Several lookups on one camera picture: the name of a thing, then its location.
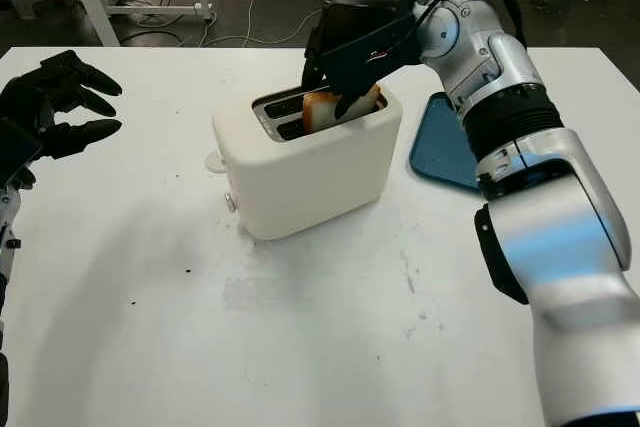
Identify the toast slice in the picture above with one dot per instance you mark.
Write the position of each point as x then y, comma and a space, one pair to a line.
320, 112

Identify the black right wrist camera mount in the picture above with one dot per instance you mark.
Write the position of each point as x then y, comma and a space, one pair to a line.
370, 69

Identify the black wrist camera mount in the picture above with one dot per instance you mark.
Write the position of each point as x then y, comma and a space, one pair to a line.
370, 69
17, 147

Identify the blue plastic tray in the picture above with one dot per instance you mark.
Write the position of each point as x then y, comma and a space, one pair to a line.
435, 147

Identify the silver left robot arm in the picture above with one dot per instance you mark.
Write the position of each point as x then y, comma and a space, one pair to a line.
6, 227

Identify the cream toaster lever knob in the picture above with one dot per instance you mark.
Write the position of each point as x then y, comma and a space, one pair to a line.
214, 163

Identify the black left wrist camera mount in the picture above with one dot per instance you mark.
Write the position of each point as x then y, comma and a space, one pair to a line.
17, 147

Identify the grey plastic stool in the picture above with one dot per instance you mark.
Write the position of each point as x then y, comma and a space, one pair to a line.
22, 7

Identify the cream two-slot toaster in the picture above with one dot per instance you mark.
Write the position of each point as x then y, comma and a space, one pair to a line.
310, 182

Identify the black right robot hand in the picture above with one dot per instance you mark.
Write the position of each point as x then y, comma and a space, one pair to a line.
360, 22

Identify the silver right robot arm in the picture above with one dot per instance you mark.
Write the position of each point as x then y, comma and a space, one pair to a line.
550, 227

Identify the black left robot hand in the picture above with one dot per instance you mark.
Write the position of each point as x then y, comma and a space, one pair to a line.
27, 94

